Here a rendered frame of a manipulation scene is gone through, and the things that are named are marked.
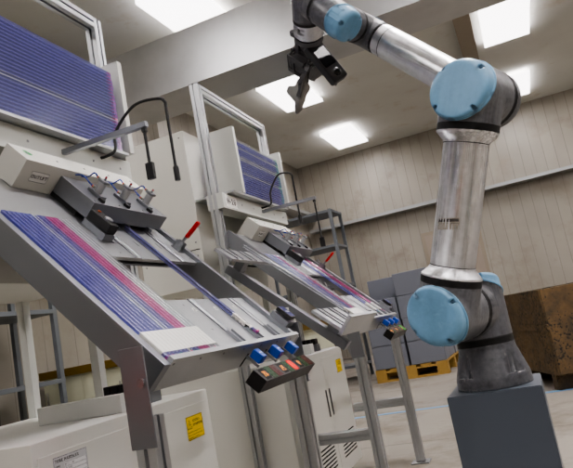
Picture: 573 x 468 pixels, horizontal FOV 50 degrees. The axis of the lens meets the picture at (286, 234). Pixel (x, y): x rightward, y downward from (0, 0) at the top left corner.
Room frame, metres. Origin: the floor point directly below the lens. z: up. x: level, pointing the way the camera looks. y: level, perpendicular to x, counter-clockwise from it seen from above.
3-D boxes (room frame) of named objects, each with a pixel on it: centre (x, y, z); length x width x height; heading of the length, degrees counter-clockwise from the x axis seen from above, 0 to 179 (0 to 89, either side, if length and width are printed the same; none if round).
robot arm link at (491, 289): (1.31, -0.36, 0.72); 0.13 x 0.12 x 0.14; 140
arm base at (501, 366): (1.31, -0.37, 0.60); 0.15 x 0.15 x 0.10
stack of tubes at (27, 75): (1.65, 0.60, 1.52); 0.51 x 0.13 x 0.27; 160
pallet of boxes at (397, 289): (7.38, -1.27, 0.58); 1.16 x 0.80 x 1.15; 159
